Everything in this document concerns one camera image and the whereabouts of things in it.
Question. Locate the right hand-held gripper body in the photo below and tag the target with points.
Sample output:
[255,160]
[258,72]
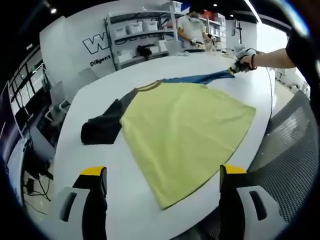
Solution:
[241,53]

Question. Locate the black device on shelf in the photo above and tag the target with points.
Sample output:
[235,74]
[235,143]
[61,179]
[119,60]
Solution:
[144,51]

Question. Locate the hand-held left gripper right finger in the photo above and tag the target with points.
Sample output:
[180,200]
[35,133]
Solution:
[230,207]

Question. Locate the yellow colour-block garment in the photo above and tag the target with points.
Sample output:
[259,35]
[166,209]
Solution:
[185,130]

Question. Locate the person's black shirt sleeve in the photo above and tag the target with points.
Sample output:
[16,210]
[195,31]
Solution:
[297,45]

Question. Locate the grey metal shelving rack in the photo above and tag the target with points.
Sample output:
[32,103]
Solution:
[140,37]

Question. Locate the person's right hand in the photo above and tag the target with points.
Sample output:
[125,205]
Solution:
[248,62]

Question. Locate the black computer monitor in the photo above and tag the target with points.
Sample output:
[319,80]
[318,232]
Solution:
[23,116]

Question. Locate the grey mesh office chair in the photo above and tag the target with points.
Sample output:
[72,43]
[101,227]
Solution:
[287,150]

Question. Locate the white storage bin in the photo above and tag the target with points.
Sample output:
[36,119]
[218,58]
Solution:
[120,31]
[151,25]
[135,28]

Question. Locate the black tripod stand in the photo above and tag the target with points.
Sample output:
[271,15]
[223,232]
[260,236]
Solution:
[238,30]

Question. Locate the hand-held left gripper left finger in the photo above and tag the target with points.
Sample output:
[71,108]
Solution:
[95,212]

